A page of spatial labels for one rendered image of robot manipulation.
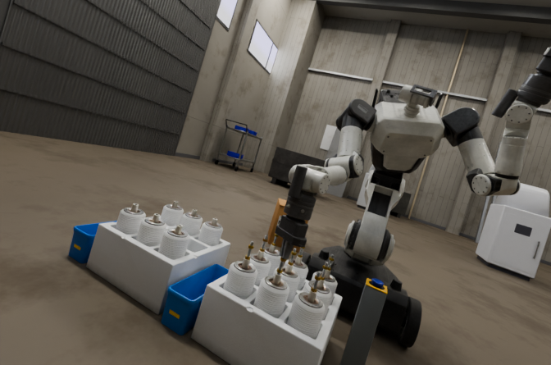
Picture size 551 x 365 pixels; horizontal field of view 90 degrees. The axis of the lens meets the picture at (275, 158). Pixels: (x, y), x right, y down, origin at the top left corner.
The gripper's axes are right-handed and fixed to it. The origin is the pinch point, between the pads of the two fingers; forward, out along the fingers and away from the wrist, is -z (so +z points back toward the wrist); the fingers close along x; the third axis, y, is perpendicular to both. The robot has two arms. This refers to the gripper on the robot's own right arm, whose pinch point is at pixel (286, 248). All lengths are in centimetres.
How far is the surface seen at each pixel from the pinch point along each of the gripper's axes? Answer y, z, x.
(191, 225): 9, -14, 54
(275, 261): -13.8, -13.2, 17.5
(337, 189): -593, -16, 466
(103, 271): 39, -34, 50
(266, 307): 3.6, -17.5, -3.0
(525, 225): -454, 35, 25
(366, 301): -27.6, -10.5, -15.5
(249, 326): 7.4, -23.4, -2.4
